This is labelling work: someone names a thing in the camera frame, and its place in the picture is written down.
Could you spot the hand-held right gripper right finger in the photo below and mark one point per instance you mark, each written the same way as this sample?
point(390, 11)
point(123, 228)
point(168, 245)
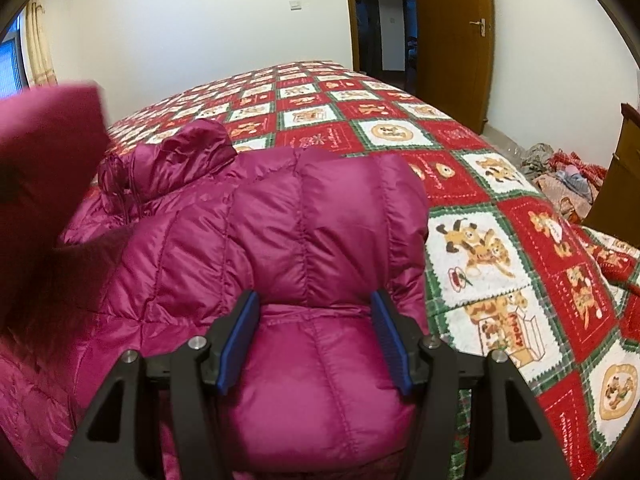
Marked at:
point(391, 342)

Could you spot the wooden door frame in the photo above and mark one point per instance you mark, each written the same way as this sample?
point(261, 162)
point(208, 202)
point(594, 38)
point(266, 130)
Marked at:
point(352, 15)

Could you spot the window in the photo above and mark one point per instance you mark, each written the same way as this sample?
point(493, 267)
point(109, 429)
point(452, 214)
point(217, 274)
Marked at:
point(10, 60)

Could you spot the wooden cabinet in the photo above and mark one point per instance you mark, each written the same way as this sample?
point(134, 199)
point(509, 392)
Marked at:
point(622, 170)

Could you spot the white wall switch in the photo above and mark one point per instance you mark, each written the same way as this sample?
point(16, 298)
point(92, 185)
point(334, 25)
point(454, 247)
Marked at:
point(296, 5)

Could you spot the magenta down jacket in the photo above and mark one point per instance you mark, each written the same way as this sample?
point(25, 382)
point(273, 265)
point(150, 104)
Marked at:
point(300, 220)

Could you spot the red printed bedspread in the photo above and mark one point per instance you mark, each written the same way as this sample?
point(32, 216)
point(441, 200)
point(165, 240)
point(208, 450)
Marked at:
point(500, 240)

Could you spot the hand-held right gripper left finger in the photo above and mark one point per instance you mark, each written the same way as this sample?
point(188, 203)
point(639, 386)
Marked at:
point(240, 342)

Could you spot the wooden door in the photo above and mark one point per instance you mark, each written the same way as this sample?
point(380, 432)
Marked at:
point(450, 50)

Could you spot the beige curtain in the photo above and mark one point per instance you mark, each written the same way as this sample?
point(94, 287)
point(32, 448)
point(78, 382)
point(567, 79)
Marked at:
point(41, 45)

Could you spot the pile of clothes on floor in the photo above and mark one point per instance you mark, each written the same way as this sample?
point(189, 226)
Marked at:
point(565, 175)

